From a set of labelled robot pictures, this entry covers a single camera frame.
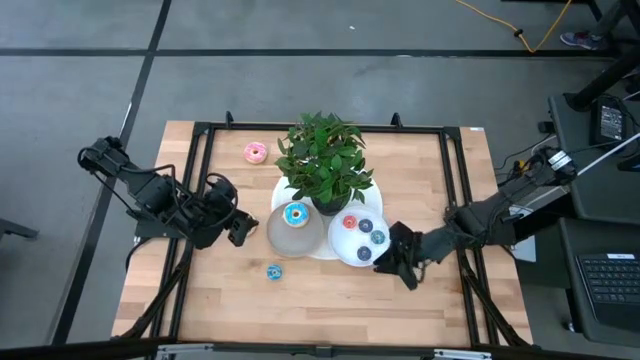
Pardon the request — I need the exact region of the green potted plant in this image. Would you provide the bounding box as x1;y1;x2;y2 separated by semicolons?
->
274;110;375;217

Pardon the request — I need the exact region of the person's shoe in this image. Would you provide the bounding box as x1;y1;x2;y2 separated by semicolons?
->
559;30;602;51

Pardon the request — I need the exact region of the black keyboard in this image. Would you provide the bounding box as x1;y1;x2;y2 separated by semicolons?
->
574;252;640;332

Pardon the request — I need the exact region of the person's leg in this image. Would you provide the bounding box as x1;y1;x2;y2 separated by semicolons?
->
592;0;632;39

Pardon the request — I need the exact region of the black power adapter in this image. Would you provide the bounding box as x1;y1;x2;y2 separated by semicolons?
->
588;96;627;150

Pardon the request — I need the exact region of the white cable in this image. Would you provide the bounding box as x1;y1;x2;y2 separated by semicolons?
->
574;132;640;176

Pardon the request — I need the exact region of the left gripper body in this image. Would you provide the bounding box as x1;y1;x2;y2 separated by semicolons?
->
192;177;237;250

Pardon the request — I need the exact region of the dark grey side desk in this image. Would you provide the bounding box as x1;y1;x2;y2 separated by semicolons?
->
559;217;640;349
547;92;640;226

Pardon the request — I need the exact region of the large blue frosted donut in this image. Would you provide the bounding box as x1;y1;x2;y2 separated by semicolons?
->
282;201;311;230

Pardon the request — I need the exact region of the black desk leg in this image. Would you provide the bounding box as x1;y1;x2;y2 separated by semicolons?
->
566;0;640;112

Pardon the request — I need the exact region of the white round plate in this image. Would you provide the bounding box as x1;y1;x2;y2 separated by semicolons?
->
327;205;391;268

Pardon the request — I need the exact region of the dark grey chair leg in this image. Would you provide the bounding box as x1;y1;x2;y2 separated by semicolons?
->
0;217;40;242

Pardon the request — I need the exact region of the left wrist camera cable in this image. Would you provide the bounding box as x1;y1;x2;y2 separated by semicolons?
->
204;172;239;231

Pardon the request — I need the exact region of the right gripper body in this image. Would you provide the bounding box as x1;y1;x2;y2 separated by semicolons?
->
388;222;427;274

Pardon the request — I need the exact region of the black aluminium table frame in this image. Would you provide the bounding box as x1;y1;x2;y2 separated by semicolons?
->
0;110;640;360

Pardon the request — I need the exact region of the tan round plate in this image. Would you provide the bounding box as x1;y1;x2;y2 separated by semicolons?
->
265;201;325;260

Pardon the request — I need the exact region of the yellow extension cable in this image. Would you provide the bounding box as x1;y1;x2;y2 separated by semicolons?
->
453;0;574;54

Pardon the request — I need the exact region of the large pink frosted donut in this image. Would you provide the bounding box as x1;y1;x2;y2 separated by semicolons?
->
243;141;269;166

